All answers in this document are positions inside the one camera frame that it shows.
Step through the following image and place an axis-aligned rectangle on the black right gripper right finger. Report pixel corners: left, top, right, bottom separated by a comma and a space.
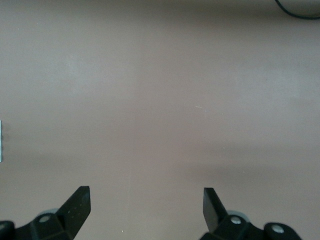
198, 187, 303, 240

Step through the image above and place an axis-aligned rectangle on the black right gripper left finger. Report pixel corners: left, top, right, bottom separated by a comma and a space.
0, 185, 91, 240

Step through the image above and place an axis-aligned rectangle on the black looped cable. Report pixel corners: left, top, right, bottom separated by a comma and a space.
274, 0, 320, 19

